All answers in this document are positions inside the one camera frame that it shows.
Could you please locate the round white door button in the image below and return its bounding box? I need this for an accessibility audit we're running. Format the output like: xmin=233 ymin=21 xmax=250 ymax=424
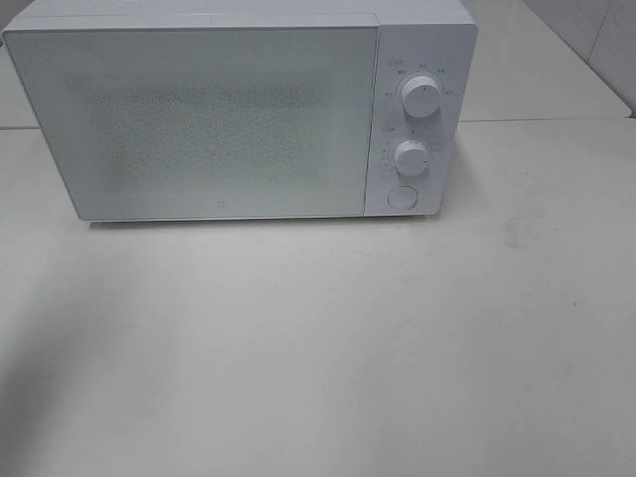
xmin=388 ymin=186 xmax=418 ymax=210

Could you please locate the white timer knob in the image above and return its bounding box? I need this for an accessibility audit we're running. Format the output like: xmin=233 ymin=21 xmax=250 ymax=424
xmin=392 ymin=140 xmax=431 ymax=177

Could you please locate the white microwave door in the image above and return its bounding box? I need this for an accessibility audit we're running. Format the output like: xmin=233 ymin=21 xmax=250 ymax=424
xmin=5 ymin=28 xmax=378 ymax=222

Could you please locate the upper white power knob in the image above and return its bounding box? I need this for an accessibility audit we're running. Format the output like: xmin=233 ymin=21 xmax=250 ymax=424
xmin=398 ymin=72 xmax=443 ymax=119

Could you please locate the white microwave oven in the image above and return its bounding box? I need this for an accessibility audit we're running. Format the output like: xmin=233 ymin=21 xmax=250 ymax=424
xmin=2 ymin=1 xmax=478 ymax=218

